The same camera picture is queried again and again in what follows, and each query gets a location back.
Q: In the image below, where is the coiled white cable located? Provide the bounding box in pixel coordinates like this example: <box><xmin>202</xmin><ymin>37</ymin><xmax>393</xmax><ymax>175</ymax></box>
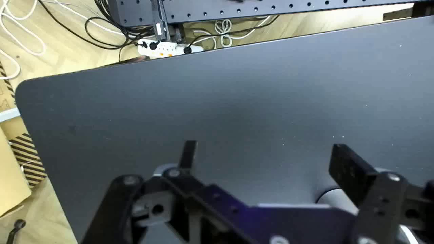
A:
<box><xmin>210</xmin><ymin>15</ymin><xmax>278</xmax><ymax>49</ymax></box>

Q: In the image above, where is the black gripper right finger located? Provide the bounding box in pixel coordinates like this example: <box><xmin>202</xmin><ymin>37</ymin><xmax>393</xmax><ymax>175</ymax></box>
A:
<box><xmin>328</xmin><ymin>143</ymin><xmax>434</xmax><ymax>244</ymax></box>

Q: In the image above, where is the black perforated metal frame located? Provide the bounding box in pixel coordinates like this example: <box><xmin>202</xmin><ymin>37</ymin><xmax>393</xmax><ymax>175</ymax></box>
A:
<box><xmin>107</xmin><ymin>0</ymin><xmax>434</xmax><ymax>27</ymax></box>

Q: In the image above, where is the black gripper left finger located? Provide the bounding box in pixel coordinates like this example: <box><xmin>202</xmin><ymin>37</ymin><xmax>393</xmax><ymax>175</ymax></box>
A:
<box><xmin>80</xmin><ymin>140</ymin><xmax>255</xmax><ymax>244</ymax></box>

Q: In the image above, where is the white power strip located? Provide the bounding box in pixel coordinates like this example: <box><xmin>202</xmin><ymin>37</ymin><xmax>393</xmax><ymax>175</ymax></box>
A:
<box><xmin>135</xmin><ymin>37</ymin><xmax>206</xmax><ymax>61</ymax></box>

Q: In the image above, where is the brown cardboard box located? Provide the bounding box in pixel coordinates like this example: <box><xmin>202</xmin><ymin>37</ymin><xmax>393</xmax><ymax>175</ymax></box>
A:
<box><xmin>0</xmin><ymin>126</ymin><xmax>32</xmax><ymax>219</ymax></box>

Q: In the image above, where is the black cable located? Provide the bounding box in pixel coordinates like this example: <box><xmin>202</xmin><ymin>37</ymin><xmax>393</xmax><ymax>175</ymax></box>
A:
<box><xmin>38</xmin><ymin>0</ymin><xmax>141</xmax><ymax>52</ymax></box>

